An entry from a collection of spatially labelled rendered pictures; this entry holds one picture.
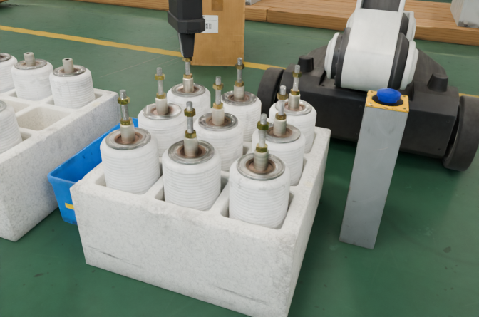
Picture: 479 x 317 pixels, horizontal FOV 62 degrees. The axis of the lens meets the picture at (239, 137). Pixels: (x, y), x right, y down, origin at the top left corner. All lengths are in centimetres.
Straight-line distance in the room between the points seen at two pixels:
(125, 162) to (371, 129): 42
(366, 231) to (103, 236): 50
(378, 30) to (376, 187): 37
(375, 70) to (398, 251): 39
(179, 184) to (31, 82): 58
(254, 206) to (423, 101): 63
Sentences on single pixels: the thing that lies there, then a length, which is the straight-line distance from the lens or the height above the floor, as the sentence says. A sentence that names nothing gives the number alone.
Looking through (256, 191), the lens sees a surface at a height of 24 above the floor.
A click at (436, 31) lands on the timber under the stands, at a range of 257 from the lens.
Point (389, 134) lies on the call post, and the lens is 74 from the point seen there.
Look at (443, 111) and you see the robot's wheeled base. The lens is 111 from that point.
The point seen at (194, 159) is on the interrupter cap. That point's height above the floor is 25.
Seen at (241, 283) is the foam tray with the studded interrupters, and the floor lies 8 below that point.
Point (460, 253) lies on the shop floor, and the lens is 96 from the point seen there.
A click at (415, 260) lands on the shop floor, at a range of 90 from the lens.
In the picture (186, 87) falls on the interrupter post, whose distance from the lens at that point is 88.
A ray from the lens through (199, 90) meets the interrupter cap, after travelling 88.
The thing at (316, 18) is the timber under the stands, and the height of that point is 6.
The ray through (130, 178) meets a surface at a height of 20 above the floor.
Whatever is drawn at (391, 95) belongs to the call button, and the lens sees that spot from 73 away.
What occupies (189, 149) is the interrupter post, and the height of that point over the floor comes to 26.
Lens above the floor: 59
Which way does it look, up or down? 29 degrees down
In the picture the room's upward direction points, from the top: 2 degrees clockwise
